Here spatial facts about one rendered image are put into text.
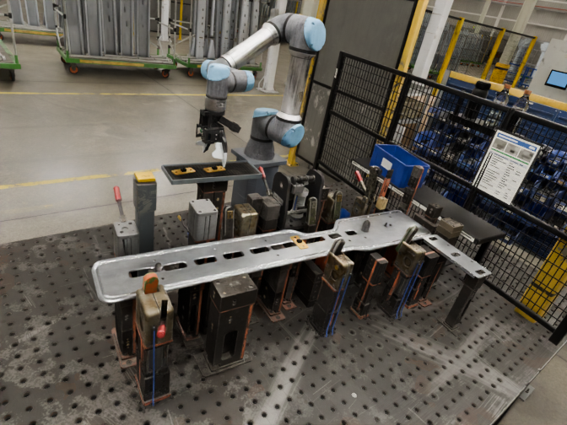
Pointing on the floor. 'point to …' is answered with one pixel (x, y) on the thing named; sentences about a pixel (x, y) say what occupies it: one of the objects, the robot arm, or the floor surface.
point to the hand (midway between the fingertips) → (214, 159)
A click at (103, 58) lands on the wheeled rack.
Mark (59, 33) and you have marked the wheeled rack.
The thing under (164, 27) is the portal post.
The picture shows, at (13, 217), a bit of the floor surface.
